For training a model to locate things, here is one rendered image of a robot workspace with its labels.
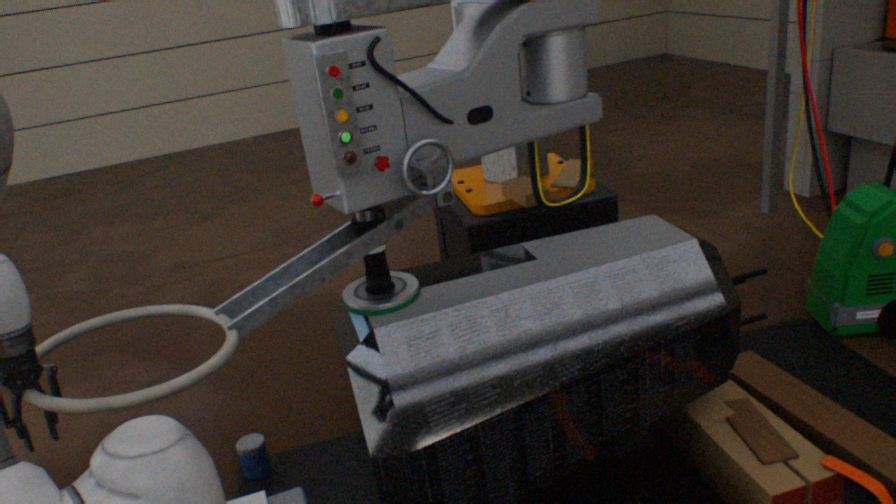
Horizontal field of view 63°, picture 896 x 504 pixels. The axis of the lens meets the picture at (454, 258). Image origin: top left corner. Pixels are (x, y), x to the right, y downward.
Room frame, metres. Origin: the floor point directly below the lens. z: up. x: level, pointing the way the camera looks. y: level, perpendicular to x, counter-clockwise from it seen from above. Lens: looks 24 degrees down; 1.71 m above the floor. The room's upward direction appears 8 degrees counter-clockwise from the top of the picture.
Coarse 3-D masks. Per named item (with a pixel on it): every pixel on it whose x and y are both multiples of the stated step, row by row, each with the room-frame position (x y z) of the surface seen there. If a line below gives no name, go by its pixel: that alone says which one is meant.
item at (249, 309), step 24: (408, 216) 1.84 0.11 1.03; (336, 240) 1.86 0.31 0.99; (360, 240) 1.77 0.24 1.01; (384, 240) 1.80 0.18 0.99; (288, 264) 1.79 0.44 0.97; (312, 264) 1.82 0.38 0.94; (336, 264) 1.74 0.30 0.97; (264, 288) 1.75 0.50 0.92; (288, 288) 1.67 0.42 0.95; (312, 288) 1.70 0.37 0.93; (216, 312) 1.69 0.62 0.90; (240, 312) 1.71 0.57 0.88; (264, 312) 1.63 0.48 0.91; (240, 336) 1.60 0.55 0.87
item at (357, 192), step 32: (352, 32) 1.78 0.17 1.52; (384, 32) 1.80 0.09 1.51; (288, 64) 1.87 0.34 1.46; (384, 64) 1.79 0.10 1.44; (384, 96) 1.78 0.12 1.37; (320, 128) 1.76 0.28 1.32; (384, 128) 1.78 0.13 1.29; (320, 160) 1.80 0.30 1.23; (320, 192) 1.84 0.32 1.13; (352, 192) 1.72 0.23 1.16; (384, 192) 1.76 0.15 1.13
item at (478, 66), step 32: (512, 0) 2.13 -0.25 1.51; (544, 0) 2.05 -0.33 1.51; (576, 0) 2.09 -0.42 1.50; (480, 32) 2.01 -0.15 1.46; (512, 32) 1.98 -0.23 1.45; (544, 32) 2.05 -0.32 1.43; (448, 64) 2.00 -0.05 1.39; (480, 64) 1.93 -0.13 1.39; (512, 64) 1.98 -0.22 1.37; (416, 96) 1.81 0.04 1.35; (448, 96) 1.88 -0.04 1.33; (480, 96) 1.93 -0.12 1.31; (512, 96) 1.98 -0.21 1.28; (416, 128) 1.83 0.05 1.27; (448, 128) 1.87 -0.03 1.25; (480, 128) 1.92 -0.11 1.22; (512, 128) 1.97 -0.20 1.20; (544, 128) 2.02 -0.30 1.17
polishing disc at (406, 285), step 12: (396, 276) 1.91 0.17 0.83; (408, 276) 1.90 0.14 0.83; (348, 288) 1.88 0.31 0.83; (360, 288) 1.87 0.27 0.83; (396, 288) 1.84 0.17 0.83; (408, 288) 1.83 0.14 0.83; (348, 300) 1.80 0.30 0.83; (360, 300) 1.79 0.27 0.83; (372, 300) 1.78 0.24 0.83; (384, 300) 1.77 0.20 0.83; (396, 300) 1.76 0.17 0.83
